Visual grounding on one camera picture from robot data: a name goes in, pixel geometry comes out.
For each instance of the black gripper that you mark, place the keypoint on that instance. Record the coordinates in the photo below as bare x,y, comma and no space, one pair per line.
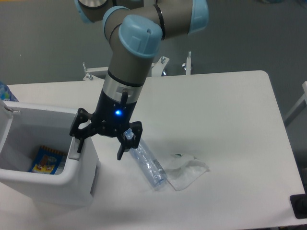
111,118

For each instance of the white push-lid trash can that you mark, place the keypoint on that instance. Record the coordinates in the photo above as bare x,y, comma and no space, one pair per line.
24,127

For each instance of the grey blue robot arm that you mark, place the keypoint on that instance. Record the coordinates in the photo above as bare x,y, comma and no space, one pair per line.
134,32

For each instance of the clear plastic water bottle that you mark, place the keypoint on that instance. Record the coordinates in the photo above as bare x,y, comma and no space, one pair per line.
149,165

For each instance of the colourful snack packet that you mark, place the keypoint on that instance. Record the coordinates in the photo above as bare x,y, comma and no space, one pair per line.
48,161

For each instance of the crumpled clear plastic wrapper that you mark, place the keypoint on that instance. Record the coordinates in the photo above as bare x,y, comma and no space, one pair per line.
183,169

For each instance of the blue labelled bottle at edge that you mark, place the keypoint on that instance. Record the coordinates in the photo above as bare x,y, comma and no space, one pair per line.
6,94

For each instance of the black device at table corner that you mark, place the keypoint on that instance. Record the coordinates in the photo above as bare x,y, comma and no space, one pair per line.
299,205

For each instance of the white metal base frame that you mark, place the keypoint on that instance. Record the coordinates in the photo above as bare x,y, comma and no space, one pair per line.
158,69

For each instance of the white frame at right edge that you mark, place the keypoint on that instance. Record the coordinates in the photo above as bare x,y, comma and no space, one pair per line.
297,108

